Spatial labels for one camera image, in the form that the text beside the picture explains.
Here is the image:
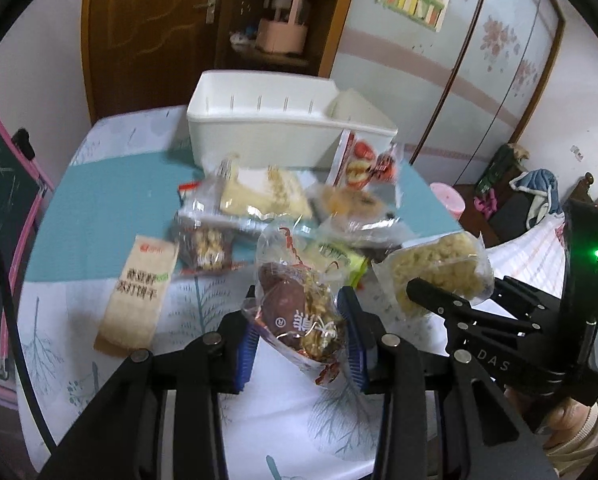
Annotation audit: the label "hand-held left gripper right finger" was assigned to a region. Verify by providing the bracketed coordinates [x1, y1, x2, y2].
[335, 285, 560, 480]

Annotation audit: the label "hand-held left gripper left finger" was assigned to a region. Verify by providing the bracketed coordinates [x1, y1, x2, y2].
[38, 285, 260, 480]

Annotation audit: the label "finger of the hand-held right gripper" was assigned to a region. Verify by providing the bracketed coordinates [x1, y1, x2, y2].
[488, 275, 568, 322]
[405, 277, 543, 357]

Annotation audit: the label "puffed rice cake packet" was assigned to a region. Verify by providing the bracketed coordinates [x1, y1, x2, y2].
[371, 232, 494, 318]

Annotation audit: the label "date walnut snack packet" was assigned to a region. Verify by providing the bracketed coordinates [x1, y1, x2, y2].
[241, 220, 350, 387]

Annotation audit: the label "green and yellow snack packet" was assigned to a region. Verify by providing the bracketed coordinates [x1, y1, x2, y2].
[304, 240, 370, 288]

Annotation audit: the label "dark snack packet red edges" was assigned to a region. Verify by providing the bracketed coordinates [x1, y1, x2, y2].
[171, 212, 245, 277]

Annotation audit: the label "cream wafer packet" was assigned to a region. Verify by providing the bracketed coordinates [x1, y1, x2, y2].
[219, 157, 314, 223]

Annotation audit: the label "white plastic storage bin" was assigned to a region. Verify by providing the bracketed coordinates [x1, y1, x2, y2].
[186, 71, 399, 171]

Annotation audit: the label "person's right hand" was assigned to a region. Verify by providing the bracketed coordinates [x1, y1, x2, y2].
[543, 399, 598, 455]

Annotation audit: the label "pink striped bedsheet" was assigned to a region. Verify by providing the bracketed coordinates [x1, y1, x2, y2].
[484, 215, 580, 311]

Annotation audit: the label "pink plastic stool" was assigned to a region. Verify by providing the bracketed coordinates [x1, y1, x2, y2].
[430, 182, 466, 221]

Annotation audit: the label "pile of clothes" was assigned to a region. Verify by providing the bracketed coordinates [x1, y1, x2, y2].
[474, 142, 564, 246]

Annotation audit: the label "beige cracker packet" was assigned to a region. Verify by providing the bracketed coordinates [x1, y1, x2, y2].
[94, 234, 180, 358]

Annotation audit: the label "brown pastry clear packet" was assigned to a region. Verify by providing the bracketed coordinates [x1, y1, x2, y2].
[311, 185, 400, 241]

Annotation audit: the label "red and white snack packet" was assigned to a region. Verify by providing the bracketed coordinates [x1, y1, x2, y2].
[326, 130, 405, 192]

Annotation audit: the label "small red-edged clear packet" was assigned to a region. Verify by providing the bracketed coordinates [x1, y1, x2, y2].
[178, 180, 225, 216]

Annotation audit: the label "floral sliding wardrobe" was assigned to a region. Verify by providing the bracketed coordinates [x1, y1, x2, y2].
[329, 0, 567, 186]

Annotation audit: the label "wooden shelf unit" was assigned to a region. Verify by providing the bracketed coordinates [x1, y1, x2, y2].
[214, 0, 365, 78]

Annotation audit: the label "black clamp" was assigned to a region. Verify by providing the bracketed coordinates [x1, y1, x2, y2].
[12, 127, 36, 161]

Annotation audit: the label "pink storage basket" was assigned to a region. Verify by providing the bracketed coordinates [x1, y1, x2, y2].
[255, 0, 310, 56]

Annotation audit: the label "brown wooden door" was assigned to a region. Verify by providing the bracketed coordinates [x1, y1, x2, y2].
[82, 0, 230, 123]

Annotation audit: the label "black cable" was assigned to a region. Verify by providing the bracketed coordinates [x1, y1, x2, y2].
[0, 215, 60, 451]

